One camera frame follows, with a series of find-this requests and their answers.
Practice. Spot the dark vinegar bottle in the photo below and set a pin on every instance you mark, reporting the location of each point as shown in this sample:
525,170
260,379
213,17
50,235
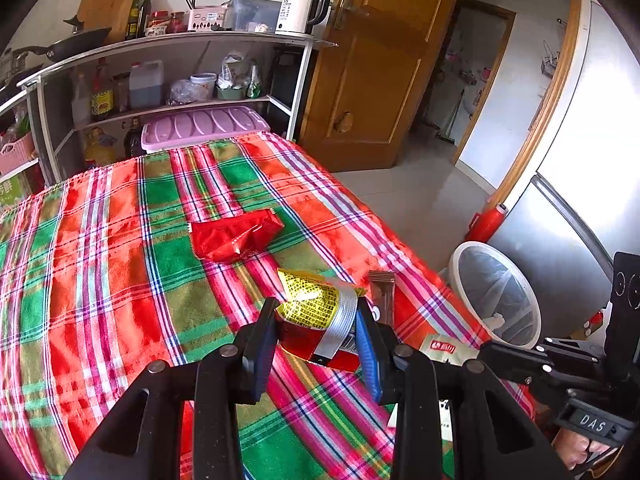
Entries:
134,142

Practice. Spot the green carton box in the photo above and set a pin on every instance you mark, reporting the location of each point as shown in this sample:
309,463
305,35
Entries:
10,190

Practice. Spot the white paper packet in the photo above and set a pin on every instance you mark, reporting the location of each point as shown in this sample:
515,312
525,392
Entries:
445,420

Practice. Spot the plaid tablecloth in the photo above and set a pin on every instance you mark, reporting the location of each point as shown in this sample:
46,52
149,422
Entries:
100,285

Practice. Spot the person's right hand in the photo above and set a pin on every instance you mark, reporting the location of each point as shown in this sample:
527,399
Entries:
575,447

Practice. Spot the metal shelf rack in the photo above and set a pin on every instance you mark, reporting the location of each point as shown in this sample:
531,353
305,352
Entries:
30,120
150,44

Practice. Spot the red sauce jar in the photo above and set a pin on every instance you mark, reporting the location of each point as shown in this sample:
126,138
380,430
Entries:
159,22
176,22

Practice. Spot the wooden door frame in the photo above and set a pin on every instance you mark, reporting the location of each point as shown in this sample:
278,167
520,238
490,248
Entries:
555,90

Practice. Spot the white trash bin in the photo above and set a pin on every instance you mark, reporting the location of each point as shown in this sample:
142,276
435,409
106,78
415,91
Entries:
495,290

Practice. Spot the yellow and red snack packet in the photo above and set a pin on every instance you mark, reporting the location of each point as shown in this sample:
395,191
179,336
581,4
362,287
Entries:
310,310

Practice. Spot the black frying pan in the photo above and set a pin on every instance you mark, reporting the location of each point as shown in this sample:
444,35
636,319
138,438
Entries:
75,45

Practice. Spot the soy sauce bottle yellow label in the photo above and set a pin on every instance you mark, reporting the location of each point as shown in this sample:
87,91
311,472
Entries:
102,100

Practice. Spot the white electric kettle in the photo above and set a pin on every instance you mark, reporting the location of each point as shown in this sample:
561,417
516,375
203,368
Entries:
297,10

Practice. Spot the brown sachet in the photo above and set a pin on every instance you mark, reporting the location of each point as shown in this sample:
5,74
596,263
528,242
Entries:
382,295

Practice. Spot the purple storage box lid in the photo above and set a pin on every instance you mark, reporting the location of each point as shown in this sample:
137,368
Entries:
205,127

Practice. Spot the silver refrigerator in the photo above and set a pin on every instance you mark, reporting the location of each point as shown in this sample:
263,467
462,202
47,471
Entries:
575,135

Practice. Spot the clear plastic bottle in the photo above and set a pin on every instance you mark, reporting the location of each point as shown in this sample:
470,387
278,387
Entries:
81,105

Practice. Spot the pink plastic basket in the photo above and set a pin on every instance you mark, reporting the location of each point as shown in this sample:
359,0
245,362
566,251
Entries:
15,155

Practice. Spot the white plastic tub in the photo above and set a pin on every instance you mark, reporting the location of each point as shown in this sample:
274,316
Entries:
203,87

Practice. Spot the white sachet red label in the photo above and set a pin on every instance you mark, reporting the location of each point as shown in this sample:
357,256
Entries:
445,350

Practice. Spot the translucent jug dark liquid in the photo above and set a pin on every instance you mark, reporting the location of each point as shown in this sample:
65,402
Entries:
146,87

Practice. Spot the yellow cooking oil bottle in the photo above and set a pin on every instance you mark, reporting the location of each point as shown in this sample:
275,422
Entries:
100,150

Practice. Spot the wooden door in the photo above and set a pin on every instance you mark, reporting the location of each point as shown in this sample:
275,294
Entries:
380,60

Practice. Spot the brown glass jar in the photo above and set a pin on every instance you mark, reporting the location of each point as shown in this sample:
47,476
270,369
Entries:
121,95

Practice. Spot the wooden cutting board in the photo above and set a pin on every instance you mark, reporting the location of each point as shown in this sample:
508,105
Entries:
112,2

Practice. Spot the white plastic bag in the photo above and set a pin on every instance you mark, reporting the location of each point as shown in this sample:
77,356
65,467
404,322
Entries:
235,67

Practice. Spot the clear crumpled plastic bag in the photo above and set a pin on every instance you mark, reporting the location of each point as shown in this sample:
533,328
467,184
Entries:
182,94

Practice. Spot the dark oil bottle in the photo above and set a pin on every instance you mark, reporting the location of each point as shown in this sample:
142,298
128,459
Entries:
144,15
132,20

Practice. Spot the clear plastic storage container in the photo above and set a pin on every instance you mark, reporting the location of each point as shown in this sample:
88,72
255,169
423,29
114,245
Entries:
252,15

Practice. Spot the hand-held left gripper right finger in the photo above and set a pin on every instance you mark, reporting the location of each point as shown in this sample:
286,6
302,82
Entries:
367,355

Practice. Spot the green bowl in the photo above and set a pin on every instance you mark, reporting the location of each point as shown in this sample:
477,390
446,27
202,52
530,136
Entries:
230,93

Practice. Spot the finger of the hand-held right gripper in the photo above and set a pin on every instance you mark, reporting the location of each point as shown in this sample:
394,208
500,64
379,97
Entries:
515,360

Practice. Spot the pink chopstick holder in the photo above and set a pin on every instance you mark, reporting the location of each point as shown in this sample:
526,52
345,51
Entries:
206,19

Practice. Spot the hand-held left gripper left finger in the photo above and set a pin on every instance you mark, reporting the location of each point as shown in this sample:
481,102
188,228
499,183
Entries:
265,365

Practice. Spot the red cylinder container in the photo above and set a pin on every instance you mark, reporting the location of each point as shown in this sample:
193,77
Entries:
487,222

